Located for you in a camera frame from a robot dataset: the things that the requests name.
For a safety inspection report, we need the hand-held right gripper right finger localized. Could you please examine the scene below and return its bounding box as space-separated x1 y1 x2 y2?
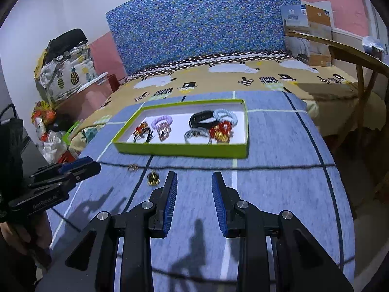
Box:
212 171 350 292

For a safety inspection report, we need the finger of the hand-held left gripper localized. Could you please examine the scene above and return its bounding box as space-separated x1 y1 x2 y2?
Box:
28 162 102 190
30 156 93 178

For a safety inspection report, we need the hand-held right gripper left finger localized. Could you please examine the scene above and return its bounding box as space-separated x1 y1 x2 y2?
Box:
65 171 178 292

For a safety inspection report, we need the green shallow box tray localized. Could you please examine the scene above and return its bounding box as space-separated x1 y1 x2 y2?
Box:
112 99 250 159

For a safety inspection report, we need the black hair tie with bead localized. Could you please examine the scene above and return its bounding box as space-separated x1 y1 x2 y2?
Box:
133 128 154 143

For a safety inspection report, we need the brown braided bracelet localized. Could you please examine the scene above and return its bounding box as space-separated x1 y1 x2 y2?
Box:
156 126 172 142

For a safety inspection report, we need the grey cord bracelet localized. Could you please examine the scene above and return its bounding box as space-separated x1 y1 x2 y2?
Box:
184 128 212 144

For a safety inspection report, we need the red bead bracelet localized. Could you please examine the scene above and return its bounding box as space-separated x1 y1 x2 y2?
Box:
209 121 233 143

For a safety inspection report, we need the purple spiral hair tie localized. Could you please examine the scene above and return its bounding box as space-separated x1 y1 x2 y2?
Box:
151 116 174 134

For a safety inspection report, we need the black fitness band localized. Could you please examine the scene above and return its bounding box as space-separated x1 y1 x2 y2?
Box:
189 110 217 129

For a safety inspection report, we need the light blue spiral hair tie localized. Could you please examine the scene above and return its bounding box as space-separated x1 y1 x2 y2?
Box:
213 108 238 125

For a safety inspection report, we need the person's left hand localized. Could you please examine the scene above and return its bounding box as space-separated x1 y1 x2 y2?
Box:
0 211 53 268

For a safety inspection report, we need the pile of plastic bags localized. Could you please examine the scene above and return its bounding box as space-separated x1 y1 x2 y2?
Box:
32 100 76 163

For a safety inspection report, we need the green package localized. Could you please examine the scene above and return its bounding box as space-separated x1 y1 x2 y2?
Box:
62 121 80 142

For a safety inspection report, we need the black mesh object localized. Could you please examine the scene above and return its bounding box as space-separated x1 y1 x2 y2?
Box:
0 103 25 195

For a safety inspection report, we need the blue checked blanket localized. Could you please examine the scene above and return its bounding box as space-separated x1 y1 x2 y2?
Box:
45 91 356 292

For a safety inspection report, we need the pink storage box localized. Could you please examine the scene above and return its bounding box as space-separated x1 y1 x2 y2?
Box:
56 72 114 119

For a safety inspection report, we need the pineapple print bag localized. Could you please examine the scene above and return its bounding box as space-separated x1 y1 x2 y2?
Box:
38 45 98 105

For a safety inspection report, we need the small red box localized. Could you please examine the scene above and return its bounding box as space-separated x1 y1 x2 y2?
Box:
106 73 119 93

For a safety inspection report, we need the black bag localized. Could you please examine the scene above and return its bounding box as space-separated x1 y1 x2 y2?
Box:
45 29 88 63

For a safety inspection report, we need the tan sheep print bed sheet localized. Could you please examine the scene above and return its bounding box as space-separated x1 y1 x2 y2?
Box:
65 52 383 146

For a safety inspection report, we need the blue floral headboard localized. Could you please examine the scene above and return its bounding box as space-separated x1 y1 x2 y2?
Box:
105 0 301 76

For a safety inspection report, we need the quilt package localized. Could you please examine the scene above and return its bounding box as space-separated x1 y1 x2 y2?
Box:
280 4 310 63

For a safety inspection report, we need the wooden table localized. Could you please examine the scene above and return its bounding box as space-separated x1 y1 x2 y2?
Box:
287 30 389 201

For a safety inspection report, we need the cardboard box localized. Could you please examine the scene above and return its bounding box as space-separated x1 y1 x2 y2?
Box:
304 1 333 67

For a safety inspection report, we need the clear plastic packet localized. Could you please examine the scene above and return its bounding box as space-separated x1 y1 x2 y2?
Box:
363 36 386 55

